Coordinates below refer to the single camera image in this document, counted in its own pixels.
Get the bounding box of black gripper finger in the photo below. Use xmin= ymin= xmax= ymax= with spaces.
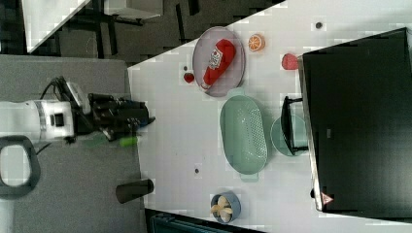
xmin=148 ymin=116 xmax=155 ymax=124

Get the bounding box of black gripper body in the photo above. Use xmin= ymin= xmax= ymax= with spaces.
xmin=75 ymin=93 xmax=150 ymax=142

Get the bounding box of mint green oval strainer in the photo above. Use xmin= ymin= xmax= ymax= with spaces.
xmin=220 ymin=87 xmax=268 ymax=183

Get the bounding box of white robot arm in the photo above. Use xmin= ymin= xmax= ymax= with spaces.
xmin=1 ymin=93 xmax=155 ymax=144

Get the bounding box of green spatula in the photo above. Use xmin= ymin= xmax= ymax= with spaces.
xmin=84 ymin=135 xmax=138 ymax=148

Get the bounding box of small red fruit toy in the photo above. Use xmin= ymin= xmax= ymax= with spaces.
xmin=184 ymin=73 xmax=194 ymax=83

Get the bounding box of dark grey cup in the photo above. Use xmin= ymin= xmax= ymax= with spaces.
xmin=116 ymin=179 xmax=155 ymax=204

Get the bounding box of grey round plate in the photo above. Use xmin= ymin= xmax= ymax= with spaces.
xmin=192 ymin=27 xmax=245 ymax=97

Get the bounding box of red ketchup bottle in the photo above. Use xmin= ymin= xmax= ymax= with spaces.
xmin=201 ymin=39 xmax=236 ymax=90

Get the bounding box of yellow banana toy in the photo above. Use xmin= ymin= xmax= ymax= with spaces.
xmin=211 ymin=195 xmax=233 ymax=222

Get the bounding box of blue bowl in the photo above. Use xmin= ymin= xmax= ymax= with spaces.
xmin=210 ymin=191 xmax=241 ymax=224

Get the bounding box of orange slice toy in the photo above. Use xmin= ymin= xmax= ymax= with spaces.
xmin=248 ymin=34 xmax=265 ymax=51

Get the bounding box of mint green cup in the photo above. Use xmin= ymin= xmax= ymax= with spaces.
xmin=270 ymin=115 xmax=308 ymax=156

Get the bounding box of red strawberry toy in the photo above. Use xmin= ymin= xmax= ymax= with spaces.
xmin=281 ymin=53 xmax=298 ymax=70

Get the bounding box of black toaster oven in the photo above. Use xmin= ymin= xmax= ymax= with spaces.
xmin=281 ymin=28 xmax=412 ymax=222

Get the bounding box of blue metal frame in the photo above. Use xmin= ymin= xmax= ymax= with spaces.
xmin=150 ymin=214 xmax=246 ymax=233

